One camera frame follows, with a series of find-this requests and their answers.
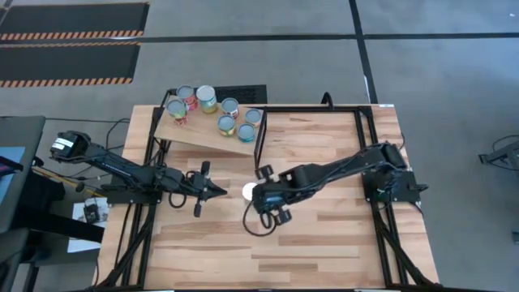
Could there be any green sliced peaches can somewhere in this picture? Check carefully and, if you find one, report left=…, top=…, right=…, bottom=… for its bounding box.
left=217, top=114, right=237, bottom=137

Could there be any grey desk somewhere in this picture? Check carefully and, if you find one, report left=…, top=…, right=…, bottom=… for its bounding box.
left=0, top=115, right=47, bottom=234

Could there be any black left gripper cable loop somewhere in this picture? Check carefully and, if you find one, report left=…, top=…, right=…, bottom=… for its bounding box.
left=167, top=189, right=188, bottom=210

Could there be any black mat with orange stripes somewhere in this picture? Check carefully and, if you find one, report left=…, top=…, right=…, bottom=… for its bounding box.
left=0, top=2, right=151, bottom=42
left=0, top=42, right=141, bottom=88

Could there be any small black device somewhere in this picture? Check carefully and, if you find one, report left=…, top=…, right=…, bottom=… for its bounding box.
left=83, top=204, right=101, bottom=224

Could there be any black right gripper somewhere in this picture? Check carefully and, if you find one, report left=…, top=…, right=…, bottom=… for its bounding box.
left=251, top=164, right=311, bottom=226

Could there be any red and white fruit can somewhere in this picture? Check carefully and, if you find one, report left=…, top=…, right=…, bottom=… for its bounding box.
left=165, top=99, right=190, bottom=126

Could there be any white paper sheet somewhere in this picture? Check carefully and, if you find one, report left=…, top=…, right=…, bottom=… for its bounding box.
left=66, top=197, right=111, bottom=254

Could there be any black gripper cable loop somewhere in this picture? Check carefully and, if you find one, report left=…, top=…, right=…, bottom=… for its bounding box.
left=242, top=200, right=277, bottom=238
left=167, top=189, right=188, bottom=210

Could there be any red labelled can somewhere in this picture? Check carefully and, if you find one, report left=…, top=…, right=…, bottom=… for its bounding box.
left=221, top=97, right=240, bottom=120
left=176, top=84, right=199, bottom=111

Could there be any wooden shelf with black legs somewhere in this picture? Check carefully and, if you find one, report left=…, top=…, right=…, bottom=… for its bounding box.
left=155, top=88, right=268, bottom=170

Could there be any green and red patterned can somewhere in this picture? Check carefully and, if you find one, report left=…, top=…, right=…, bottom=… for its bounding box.
left=242, top=182, right=259, bottom=200

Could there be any yellow and green corn can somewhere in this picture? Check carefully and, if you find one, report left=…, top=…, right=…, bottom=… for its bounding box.
left=195, top=84, right=219, bottom=114

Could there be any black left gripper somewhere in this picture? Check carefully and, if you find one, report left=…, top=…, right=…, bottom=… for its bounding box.
left=185, top=161, right=229, bottom=218

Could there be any black metal table frame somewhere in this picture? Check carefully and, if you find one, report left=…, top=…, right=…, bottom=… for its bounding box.
left=92, top=103, right=439, bottom=291

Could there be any black right gripper cable loop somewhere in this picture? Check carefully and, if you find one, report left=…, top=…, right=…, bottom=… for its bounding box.
left=242, top=200, right=277, bottom=238

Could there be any black grid mat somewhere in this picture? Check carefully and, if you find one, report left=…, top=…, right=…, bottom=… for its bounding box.
left=213, top=84, right=268, bottom=105

